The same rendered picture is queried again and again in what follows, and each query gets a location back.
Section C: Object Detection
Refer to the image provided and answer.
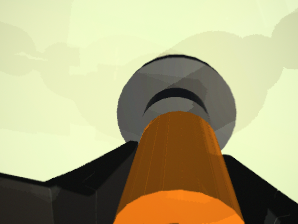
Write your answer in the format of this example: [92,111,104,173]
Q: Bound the orange knob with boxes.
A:
[113,111,244,224]

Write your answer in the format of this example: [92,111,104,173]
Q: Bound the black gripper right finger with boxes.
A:
[222,154,298,224]

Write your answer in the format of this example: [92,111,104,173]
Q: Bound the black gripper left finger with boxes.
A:
[0,141,138,224]

